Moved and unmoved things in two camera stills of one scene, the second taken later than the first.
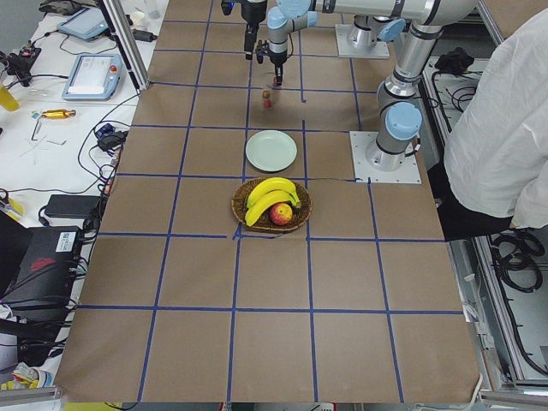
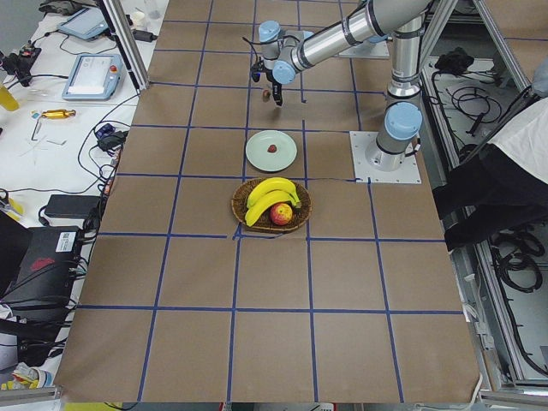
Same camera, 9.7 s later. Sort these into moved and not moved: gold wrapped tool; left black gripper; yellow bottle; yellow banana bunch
Moved: left black gripper
Not moved: yellow banana bunch; yellow bottle; gold wrapped tool
